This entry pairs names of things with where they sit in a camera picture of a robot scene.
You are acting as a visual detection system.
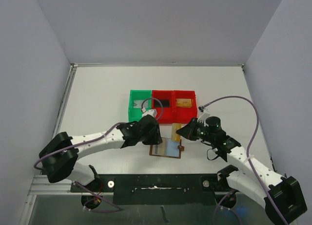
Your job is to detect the brown leather card holder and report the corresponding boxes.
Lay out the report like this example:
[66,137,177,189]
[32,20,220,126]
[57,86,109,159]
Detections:
[149,138,184,159]

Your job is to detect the gold card with grey stripe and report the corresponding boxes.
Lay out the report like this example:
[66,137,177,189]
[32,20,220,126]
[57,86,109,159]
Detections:
[176,98,193,108]

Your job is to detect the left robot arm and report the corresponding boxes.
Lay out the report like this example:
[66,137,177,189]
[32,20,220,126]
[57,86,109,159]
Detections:
[38,115,162,191]

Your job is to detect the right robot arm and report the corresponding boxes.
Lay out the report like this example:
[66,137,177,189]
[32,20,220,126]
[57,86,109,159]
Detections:
[176,116,307,225]

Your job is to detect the card with dark stripe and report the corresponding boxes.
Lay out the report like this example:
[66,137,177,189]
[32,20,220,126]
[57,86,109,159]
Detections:
[153,145,166,156]

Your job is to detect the silver card in green bin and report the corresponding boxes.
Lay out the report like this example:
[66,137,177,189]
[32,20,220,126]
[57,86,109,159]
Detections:
[132,100,149,109]

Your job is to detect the black card in red bin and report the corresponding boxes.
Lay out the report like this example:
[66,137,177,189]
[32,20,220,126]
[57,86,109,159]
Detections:
[154,99,170,108]

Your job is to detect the right red plastic bin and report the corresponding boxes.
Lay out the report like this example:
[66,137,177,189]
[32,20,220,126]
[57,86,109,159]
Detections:
[173,90,197,124]

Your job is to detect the red plastic bin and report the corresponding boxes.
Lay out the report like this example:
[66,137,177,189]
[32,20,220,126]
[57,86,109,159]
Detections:
[152,90,173,124]
[173,90,197,124]

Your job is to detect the green plastic bin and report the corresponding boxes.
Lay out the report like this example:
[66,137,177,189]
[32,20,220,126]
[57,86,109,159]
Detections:
[128,90,152,122]

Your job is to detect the middle red plastic bin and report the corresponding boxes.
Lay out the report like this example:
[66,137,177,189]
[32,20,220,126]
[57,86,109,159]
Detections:
[152,90,173,124]

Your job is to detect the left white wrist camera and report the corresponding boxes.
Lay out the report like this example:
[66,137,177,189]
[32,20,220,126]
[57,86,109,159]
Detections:
[141,107,157,118]

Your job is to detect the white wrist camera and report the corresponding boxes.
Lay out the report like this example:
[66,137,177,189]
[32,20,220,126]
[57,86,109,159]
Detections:
[197,106,210,125]
[141,107,157,118]

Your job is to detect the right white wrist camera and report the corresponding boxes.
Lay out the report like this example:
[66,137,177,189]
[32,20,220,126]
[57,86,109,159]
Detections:
[197,106,210,125]

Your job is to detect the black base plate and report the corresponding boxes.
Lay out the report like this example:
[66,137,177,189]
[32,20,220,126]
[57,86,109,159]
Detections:
[70,173,244,206]

